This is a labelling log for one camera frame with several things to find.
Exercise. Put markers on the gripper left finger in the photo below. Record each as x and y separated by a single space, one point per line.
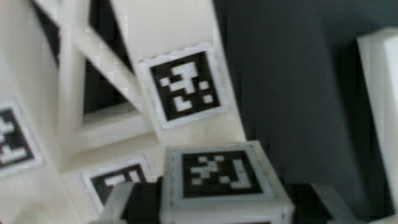
110 216

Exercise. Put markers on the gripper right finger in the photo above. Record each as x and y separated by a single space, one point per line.
336 207

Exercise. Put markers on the white tagged nut cube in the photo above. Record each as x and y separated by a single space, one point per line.
220 187

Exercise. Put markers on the white chair back frame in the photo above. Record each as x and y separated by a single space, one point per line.
114 88

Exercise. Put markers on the white U-shaped fence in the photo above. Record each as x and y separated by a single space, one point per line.
378 58

